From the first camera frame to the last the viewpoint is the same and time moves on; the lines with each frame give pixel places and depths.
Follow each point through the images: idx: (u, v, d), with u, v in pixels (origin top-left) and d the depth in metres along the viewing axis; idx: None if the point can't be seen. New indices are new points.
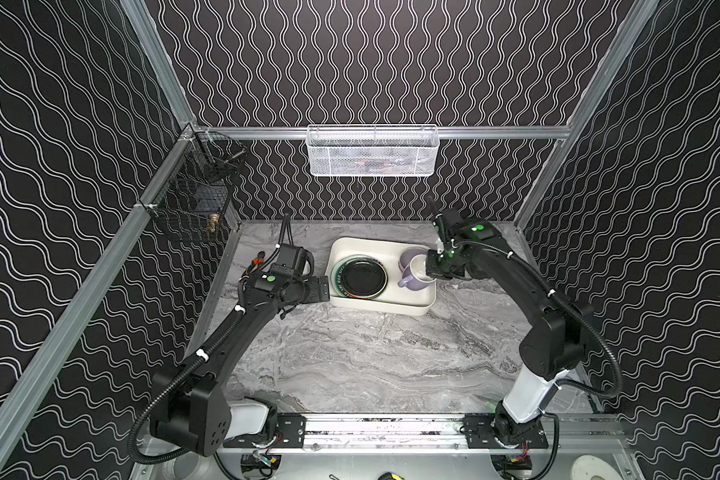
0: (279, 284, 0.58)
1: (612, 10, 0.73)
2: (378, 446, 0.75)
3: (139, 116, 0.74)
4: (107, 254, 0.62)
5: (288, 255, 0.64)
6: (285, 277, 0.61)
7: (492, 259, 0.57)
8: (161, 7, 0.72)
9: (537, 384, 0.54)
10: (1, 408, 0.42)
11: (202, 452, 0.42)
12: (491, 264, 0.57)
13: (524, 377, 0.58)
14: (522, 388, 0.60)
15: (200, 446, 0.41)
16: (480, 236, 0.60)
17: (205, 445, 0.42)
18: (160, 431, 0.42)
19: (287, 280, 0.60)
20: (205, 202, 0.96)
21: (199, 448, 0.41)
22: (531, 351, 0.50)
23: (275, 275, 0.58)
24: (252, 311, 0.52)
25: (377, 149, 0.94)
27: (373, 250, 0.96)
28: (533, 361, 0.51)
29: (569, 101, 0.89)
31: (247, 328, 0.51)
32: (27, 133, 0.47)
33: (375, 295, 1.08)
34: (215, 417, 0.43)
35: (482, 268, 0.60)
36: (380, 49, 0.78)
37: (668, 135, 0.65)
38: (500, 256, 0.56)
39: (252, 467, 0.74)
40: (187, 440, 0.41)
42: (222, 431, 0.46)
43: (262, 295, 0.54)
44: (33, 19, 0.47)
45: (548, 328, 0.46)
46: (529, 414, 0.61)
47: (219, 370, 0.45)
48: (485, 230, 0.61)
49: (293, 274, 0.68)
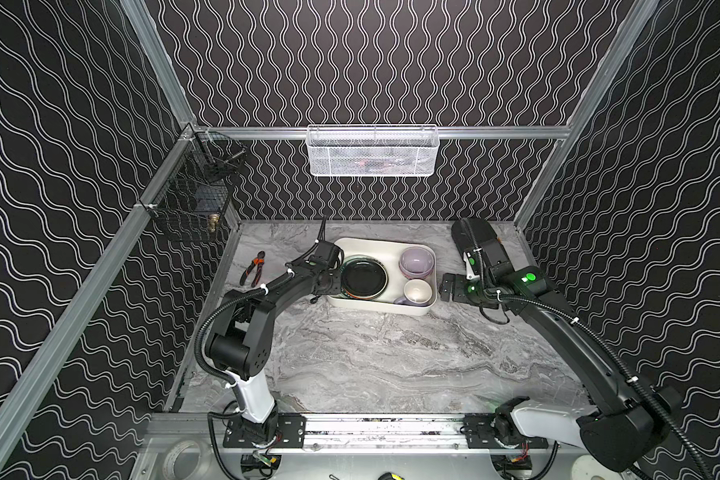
0: (316, 268, 0.69)
1: (612, 10, 0.73)
2: (378, 446, 0.75)
3: (139, 116, 0.74)
4: (107, 253, 0.63)
5: (325, 248, 0.76)
6: (325, 265, 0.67)
7: (548, 322, 0.47)
8: (162, 6, 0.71)
9: (568, 433, 0.51)
10: (2, 407, 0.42)
11: (247, 370, 0.49)
12: (549, 327, 0.47)
13: (556, 421, 0.53)
14: (546, 419, 0.56)
15: (248, 365, 0.49)
16: (530, 289, 0.50)
17: (250, 364, 0.49)
18: (213, 352, 0.49)
19: (326, 269, 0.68)
20: (204, 203, 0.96)
21: (244, 368, 0.48)
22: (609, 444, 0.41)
23: (316, 262, 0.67)
24: (299, 277, 0.64)
25: (377, 148, 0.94)
27: (374, 251, 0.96)
28: (603, 454, 0.43)
29: (569, 101, 0.89)
31: (297, 283, 0.63)
32: (27, 132, 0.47)
33: (375, 295, 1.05)
34: (262, 341, 0.51)
35: (537, 326, 0.50)
36: (380, 49, 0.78)
37: (668, 135, 0.65)
38: (562, 321, 0.47)
39: (253, 467, 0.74)
40: (238, 361, 0.48)
42: (263, 361, 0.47)
43: (306, 268, 0.67)
44: (34, 19, 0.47)
45: (634, 427, 0.37)
46: (532, 431, 0.61)
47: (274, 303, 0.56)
48: (536, 281, 0.51)
49: (329, 265, 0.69)
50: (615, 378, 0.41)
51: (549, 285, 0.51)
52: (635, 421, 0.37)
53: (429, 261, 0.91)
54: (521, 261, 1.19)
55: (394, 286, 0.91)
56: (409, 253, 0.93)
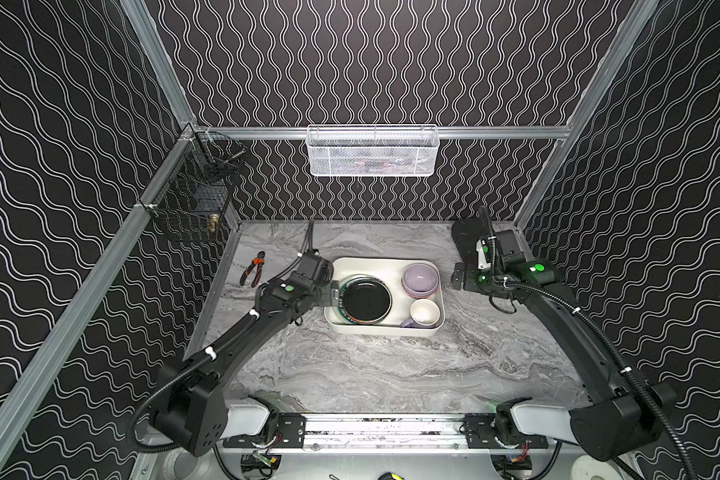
0: (295, 294, 0.59)
1: (612, 10, 0.73)
2: (378, 446, 0.75)
3: (139, 116, 0.74)
4: (107, 254, 0.62)
5: (309, 265, 0.64)
6: (304, 290, 0.61)
7: (550, 310, 0.49)
8: (162, 7, 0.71)
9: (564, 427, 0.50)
10: (2, 407, 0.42)
11: (194, 450, 0.42)
12: (551, 316, 0.49)
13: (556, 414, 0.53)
14: (545, 416, 0.56)
15: (192, 446, 0.41)
16: (537, 279, 0.52)
17: (196, 445, 0.42)
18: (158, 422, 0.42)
19: (306, 293, 0.62)
20: (205, 203, 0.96)
21: (190, 447, 0.41)
22: (596, 432, 0.42)
23: (295, 286, 0.59)
24: (266, 318, 0.53)
25: (376, 148, 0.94)
27: (373, 271, 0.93)
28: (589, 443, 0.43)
29: (569, 101, 0.89)
31: (255, 336, 0.51)
32: (27, 133, 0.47)
33: (379, 318, 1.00)
34: (210, 419, 0.43)
35: (540, 315, 0.51)
36: (380, 49, 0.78)
37: (668, 135, 0.65)
38: (561, 309, 0.48)
39: (253, 467, 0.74)
40: (182, 437, 0.41)
42: (215, 432, 0.45)
43: (276, 302, 0.55)
44: (33, 19, 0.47)
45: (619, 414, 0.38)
46: (530, 427, 0.61)
47: (223, 371, 0.45)
48: (544, 272, 0.52)
49: (312, 289, 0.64)
50: (608, 367, 0.42)
51: (556, 276, 0.52)
52: (622, 408, 0.38)
53: (433, 281, 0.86)
54: None
55: (399, 307, 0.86)
56: (411, 271, 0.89)
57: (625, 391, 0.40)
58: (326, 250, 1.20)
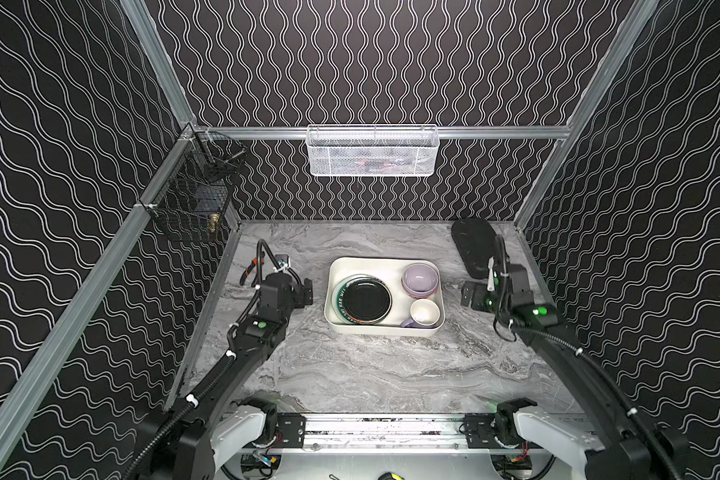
0: (269, 330, 0.59)
1: (612, 10, 0.73)
2: (378, 446, 0.75)
3: (139, 116, 0.74)
4: (107, 254, 0.62)
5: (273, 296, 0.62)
6: (275, 326, 0.61)
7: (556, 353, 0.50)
8: (162, 7, 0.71)
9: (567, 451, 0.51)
10: (1, 407, 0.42)
11: None
12: (557, 360, 0.50)
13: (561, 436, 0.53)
14: (548, 433, 0.56)
15: None
16: (540, 322, 0.54)
17: None
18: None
19: (278, 328, 0.62)
20: (205, 203, 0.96)
21: None
22: (607, 477, 0.41)
23: (265, 322, 0.61)
24: (243, 358, 0.52)
25: (376, 149, 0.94)
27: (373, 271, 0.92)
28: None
29: (569, 101, 0.89)
31: (239, 371, 0.52)
32: (27, 133, 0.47)
33: (379, 319, 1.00)
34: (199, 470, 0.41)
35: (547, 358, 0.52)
36: (380, 49, 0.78)
37: (668, 135, 0.65)
38: (566, 351, 0.50)
39: (252, 467, 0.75)
40: None
42: None
43: (250, 341, 0.55)
44: (34, 19, 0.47)
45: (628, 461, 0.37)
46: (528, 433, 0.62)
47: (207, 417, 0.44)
48: (547, 315, 0.55)
49: (282, 324, 0.63)
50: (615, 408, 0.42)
51: (560, 319, 0.54)
52: (631, 451, 0.38)
53: (433, 282, 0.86)
54: (521, 261, 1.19)
55: (399, 307, 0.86)
56: (411, 271, 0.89)
57: (632, 434, 0.40)
58: (326, 250, 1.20)
